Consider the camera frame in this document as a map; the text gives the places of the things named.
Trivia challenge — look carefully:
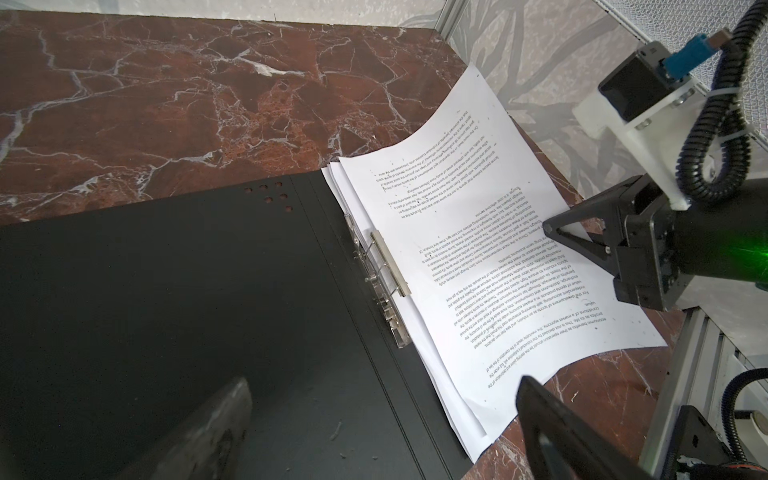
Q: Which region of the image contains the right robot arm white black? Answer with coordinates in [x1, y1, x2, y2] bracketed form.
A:
[543, 1, 767, 311]

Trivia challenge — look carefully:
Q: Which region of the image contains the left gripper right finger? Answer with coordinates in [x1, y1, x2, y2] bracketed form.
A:
[516, 376, 651, 479]

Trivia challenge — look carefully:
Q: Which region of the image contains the paper sheet back top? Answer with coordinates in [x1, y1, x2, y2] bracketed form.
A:
[341, 66, 664, 437]

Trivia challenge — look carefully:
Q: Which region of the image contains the white wire mesh basket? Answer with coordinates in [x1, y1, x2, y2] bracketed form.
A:
[597, 0, 767, 148]

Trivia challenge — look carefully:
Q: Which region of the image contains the paper sheet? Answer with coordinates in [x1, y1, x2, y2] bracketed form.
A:
[321, 162, 493, 463]
[341, 66, 664, 437]

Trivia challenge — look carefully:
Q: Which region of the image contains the blue folder black inside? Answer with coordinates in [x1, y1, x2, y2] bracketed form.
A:
[1, 172, 471, 479]

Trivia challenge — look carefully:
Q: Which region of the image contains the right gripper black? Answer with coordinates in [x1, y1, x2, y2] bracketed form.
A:
[542, 176, 767, 310]

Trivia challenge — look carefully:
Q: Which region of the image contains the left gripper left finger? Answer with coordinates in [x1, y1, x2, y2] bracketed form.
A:
[116, 377, 252, 479]

